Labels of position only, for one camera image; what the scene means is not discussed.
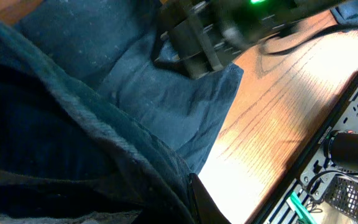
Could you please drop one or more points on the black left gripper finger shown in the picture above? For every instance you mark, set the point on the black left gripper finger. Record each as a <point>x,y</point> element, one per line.
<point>206,211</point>

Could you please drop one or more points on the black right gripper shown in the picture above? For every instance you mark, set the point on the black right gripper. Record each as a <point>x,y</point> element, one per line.
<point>191,41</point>

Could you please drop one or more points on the navy blue shorts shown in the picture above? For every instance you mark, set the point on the navy blue shorts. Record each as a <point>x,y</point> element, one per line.
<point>91,131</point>

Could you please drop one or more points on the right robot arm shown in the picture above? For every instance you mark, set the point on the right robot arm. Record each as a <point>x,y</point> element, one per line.
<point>259,21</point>

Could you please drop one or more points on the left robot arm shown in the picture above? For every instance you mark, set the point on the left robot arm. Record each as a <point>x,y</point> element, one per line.
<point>323,167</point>

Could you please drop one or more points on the navy blue folded garment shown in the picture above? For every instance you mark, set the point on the navy blue folded garment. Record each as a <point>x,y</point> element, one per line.
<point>346,13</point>

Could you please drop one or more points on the black mesh basket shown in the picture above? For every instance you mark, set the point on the black mesh basket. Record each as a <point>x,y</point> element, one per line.
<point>342,200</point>

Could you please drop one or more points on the black aluminium mounting rail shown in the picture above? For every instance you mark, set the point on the black aluminium mounting rail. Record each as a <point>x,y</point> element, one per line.
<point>343,116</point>

